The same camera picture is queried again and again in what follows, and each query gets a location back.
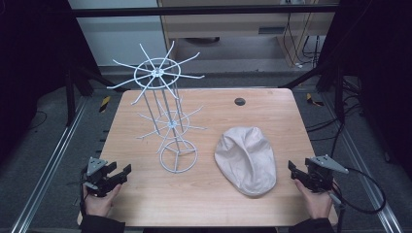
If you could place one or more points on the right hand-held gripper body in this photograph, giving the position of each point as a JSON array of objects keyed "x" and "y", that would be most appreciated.
[{"x": 319, "y": 176}]

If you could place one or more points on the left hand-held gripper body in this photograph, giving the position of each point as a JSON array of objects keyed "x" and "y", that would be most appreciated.
[{"x": 97, "y": 177}]

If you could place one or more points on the pale pink cap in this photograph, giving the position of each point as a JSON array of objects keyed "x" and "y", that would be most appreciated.
[{"x": 246, "y": 161}]

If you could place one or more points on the person's left hand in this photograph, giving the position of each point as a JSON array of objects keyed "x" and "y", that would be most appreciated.
[{"x": 100, "y": 204}]

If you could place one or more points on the person's right hand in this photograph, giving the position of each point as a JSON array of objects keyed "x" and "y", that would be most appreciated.
[{"x": 315, "y": 204}]

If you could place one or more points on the yellow black striped tape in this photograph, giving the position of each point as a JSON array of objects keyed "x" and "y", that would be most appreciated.
[
  {"x": 313, "y": 100},
  {"x": 104, "y": 104}
]

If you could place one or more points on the black metal stand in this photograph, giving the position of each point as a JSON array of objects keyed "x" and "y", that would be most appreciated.
[
  {"x": 339, "y": 97},
  {"x": 70, "y": 97}
]

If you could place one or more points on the dark round table grommet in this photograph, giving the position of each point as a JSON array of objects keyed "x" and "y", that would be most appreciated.
[{"x": 240, "y": 101}]

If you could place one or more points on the black curtain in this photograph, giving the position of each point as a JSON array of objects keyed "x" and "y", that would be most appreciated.
[
  {"x": 32, "y": 64},
  {"x": 379, "y": 81}
]

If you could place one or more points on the light wooden desk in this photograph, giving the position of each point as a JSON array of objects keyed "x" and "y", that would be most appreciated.
[{"x": 226, "y": 24}]

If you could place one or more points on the aluminium frame rail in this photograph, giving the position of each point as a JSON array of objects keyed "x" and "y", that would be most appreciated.
[
  {"x": 366, "y": 181},
  {"x": 48, "y": 168}
]

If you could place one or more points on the black horizontal frame bar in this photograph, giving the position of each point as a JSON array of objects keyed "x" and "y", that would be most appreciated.
[{"x": 194, "y": 10}]

